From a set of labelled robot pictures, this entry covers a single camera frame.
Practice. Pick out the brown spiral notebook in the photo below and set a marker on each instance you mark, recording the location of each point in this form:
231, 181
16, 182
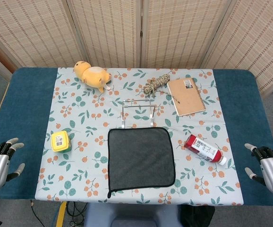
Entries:
187, 97

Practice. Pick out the blue grey microfiber towel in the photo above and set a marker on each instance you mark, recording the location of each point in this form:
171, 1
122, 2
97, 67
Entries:
140, 158

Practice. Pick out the yellow plush animal toy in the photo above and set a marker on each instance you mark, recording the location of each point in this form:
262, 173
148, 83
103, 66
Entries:
92, 74

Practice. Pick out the red white box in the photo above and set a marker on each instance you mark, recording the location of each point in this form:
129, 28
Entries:
203, 149

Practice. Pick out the bamboo folding screen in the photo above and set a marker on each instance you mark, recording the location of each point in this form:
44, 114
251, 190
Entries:
108, 30

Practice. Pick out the teal fabric table cover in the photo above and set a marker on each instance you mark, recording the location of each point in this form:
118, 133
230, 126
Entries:
28, 101

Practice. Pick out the black bag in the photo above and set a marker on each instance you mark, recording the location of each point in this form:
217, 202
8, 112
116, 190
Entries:
196, 216

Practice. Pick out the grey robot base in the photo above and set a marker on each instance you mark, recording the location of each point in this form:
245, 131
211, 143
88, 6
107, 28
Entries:
131, 215

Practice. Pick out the floral print tablecloth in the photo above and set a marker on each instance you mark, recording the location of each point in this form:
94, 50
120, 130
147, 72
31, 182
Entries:
84, 170

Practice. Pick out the green container yellow lid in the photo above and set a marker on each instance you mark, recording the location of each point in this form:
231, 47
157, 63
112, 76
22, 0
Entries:
60, 142

